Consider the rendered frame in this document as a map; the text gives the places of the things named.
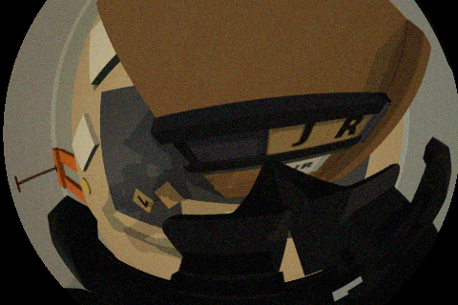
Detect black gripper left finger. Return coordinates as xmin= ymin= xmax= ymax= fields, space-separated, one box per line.
xmin=161 ymin=161 xmax=291 ymax=274

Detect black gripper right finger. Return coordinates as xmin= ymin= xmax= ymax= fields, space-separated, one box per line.
xmin=270 ymin=160 xmax=400 ymax=275

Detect yellow round disc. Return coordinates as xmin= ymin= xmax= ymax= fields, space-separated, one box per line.
xmin=80 ymin=178 xmax=92 ymax=194

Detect white paper ticket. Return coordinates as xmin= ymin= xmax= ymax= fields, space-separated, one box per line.
xmin=285 ymin=153 xmax=331 ymax=173

